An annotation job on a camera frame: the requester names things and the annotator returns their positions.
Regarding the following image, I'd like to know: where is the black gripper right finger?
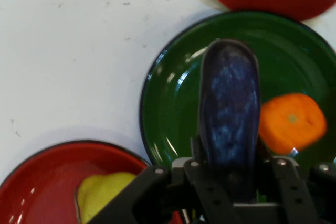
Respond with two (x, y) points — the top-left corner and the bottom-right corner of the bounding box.
(258, 140), (336, 224)

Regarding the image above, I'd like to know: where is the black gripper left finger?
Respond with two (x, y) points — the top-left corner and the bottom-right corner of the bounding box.
(90, 156), (244, 224)

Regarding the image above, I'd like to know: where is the purple toy eggplant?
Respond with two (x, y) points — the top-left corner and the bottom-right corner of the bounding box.
(197, 38), (263, 204)

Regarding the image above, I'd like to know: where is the orange toy tangerine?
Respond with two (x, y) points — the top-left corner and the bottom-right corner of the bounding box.
(258, 92), (328, 156)

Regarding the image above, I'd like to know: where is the yellow-green toy pear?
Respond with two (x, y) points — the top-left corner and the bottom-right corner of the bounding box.
(75, 171), (140, 224)

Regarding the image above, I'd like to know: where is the green enamel plate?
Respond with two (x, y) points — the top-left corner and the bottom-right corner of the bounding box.
(139, 10), (336, 174)

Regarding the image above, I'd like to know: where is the red enamel plate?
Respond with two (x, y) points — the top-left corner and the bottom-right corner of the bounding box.
(0, 140), (152, 224)

